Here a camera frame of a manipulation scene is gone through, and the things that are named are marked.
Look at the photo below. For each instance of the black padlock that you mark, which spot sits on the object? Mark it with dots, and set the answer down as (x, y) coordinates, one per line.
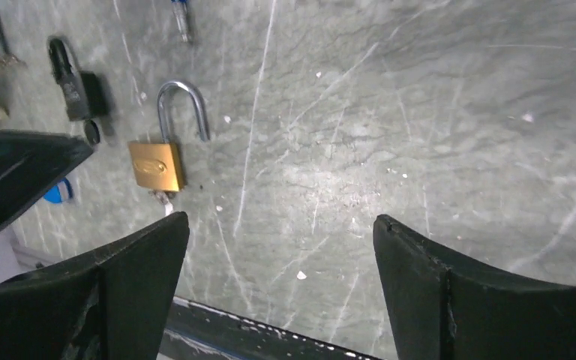
(82, 90)

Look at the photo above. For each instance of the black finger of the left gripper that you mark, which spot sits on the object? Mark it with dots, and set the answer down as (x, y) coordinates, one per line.
(30, 164)

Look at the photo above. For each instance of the blue white round object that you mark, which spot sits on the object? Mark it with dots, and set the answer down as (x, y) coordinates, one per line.
(61, 192)

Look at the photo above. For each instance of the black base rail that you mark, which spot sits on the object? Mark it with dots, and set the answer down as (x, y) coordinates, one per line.
(197, 331)

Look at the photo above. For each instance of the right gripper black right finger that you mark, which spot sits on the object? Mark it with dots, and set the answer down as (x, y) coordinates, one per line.
(443, 304)

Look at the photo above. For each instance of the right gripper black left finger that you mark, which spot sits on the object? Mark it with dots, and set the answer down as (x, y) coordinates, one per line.
(108, 303)

